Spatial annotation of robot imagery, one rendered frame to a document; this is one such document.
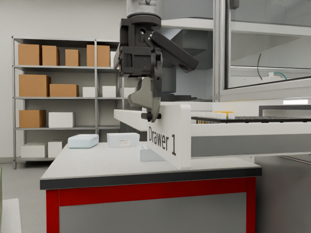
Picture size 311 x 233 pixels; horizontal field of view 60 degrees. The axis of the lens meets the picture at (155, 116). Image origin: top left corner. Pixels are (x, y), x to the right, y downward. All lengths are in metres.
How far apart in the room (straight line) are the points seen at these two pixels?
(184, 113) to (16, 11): 4.95
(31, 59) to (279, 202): 4.17
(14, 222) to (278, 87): 0.66
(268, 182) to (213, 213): 0.18
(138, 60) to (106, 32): 4.42
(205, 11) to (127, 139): 0.83
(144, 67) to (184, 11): 1.00
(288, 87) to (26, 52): 4.19
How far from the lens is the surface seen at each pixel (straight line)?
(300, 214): 0.76
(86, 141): 1.11
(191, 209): 0.77
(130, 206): 0.73
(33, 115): 4.52
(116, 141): 1.12
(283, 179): 0.79
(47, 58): 4.48
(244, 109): 0.92
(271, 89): 0.81
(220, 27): 1.12
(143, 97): 0.54
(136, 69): 0.55
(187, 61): 0.58
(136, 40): 0.58
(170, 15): 1.49
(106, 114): 4.79
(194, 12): 1.54
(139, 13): 0.57
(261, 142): 0.53
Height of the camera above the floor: 0.92
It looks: 2 degrees down
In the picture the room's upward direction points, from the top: straight up
